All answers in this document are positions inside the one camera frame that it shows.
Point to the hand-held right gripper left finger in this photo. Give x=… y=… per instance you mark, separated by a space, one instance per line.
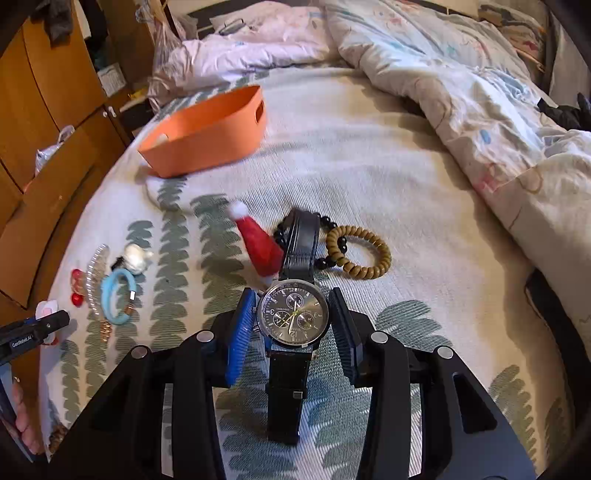
x=240 y=332

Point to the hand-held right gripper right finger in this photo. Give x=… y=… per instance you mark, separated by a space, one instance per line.
x=344 y=332

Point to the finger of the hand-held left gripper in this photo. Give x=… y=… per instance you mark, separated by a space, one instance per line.
x=55 y=325

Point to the black leather wristwatch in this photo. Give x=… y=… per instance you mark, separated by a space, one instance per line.
x=293 y=314

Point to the white pearl hair ornament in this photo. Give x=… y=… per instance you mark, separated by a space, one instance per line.
x=136 y=258

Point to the orange basket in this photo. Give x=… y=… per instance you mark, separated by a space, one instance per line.
x=203 y=138

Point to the pink white hair clip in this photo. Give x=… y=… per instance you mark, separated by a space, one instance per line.
x=46 y=308

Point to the red santa hat clip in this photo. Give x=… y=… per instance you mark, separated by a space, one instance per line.
x=258 y=244

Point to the leaf-patterned bedspread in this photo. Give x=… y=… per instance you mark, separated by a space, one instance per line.
x=369 y=161

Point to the crumpled plastic bag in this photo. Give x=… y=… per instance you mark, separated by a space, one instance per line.
x=51 y=150

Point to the wooden wardrobe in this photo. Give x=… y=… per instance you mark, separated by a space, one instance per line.
x=55 y=83

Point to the patterned quilt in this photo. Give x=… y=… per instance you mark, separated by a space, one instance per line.
x=461 y=92

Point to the white pillow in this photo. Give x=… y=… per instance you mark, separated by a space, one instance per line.
x=254 y=46

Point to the clear plastic bag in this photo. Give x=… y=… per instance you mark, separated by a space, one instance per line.
x=164 y=50

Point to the small grey object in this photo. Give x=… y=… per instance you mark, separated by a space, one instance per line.
x=231 y=26

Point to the dark hanging garment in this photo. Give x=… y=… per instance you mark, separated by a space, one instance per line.
x=62 y=18

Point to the patterned pillow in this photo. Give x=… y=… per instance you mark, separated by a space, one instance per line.
x=512 y=27

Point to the wall calendar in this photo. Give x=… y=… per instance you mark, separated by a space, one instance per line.
x=111 y=79

